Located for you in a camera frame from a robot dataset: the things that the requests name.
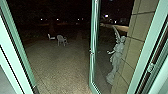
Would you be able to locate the silver door handle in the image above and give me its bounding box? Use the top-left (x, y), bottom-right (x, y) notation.
top-left (88, 49), bottom-right (95, 56)

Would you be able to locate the green framed glass partition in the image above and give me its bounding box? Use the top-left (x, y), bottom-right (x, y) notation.
top-left (0, 0), bottom-right (168, 94)

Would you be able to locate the white plastic garden chair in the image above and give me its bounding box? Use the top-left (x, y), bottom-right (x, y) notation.
top-left (56, 34), bottom-right (69, 47)
top-left (46, 33), bottom-right (57, 42)

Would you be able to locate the grey stone angel statue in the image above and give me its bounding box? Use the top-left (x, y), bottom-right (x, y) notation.
top-left (105, 25), bottom-right (127, 86)

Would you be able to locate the distant street lamp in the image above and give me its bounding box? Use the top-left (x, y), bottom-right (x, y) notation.
top-left (104, 13), bottom-right (110, 19)

